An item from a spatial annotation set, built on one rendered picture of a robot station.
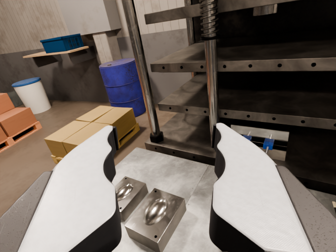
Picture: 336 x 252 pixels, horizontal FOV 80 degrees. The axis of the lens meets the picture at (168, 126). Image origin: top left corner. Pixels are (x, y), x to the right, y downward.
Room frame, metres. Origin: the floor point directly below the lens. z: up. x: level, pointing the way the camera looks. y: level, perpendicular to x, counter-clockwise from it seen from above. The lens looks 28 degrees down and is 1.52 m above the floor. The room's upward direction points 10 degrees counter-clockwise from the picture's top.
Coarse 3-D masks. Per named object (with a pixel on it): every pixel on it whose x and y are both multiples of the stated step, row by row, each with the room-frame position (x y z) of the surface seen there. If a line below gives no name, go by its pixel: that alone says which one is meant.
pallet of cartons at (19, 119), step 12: (0, 96) 3.67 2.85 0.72; (0, 108) 3.58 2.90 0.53; (12, 108) 3.74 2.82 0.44; (24, 108) 3.61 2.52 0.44; (0, 120) 3.18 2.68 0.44; (12, 120) 3.29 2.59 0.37; (24, 120) 3.46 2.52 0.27; (36, 120) 3.64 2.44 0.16; (0, 132) 3.06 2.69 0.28; (12, 132) 3.20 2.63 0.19; (12, 144) 3.10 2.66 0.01
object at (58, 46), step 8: (40, 40) 4.04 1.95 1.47; (48, 40) 3.94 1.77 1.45; (56, 40) 3.85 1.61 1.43; (64, 40) 3.81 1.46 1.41; (72, 40) 3.95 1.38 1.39; (80, 40) 4.10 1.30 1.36; (48, 48) 4.00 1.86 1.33; (56, 48) 3.89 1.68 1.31; (64, 48) 3.80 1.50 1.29; (72, 48) 3.90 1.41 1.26
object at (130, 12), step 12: (132, 0) 1.17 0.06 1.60; (132, 12) 1.16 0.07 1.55; (132, 24) 1.16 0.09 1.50; (192, 24) 1.71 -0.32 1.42; (132, 36) 1.16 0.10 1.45; (192, 36) 1.71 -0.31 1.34; (132, 48) 1.17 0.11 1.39; (144, 60) 1.17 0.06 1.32; (144, 72) 1.16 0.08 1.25; (192, 72) 1.72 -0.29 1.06; (144, 84) 1.16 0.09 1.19; (144, 96) 1.16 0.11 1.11; (156, 120) 1.17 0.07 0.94; (156, 132) 1.16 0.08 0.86
